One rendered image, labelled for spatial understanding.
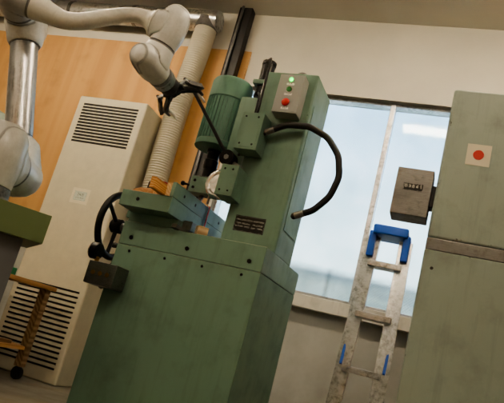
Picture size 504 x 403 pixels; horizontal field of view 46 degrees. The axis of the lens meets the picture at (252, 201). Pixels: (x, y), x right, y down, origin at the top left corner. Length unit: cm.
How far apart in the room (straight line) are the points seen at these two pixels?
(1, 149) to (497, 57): 293
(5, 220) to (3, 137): 30
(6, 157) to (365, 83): 249
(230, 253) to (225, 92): 73
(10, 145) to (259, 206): 87
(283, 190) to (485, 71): 205
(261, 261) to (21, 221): 76
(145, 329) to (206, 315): 23
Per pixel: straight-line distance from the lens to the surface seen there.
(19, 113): 230
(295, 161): 219
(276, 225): 212
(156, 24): 217
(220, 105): 243
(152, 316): 211
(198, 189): 237
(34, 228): 189
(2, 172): 202
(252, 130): 220
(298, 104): 222
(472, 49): 399
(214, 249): 206
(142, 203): 215
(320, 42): 411
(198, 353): 201
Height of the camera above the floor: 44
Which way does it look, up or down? 14 degrees up
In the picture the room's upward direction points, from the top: 15 degrees clockwise
